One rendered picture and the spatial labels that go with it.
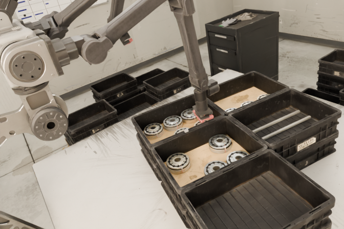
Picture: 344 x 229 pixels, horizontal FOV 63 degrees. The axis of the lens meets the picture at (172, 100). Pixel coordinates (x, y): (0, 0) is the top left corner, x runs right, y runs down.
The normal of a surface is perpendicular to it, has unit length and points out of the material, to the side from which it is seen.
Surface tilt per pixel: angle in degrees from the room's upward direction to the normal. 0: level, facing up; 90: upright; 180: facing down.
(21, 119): 90
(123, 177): 0
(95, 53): 95
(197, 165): 0
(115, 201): 0
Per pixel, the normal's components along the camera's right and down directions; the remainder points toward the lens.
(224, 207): -0.18, -0.86
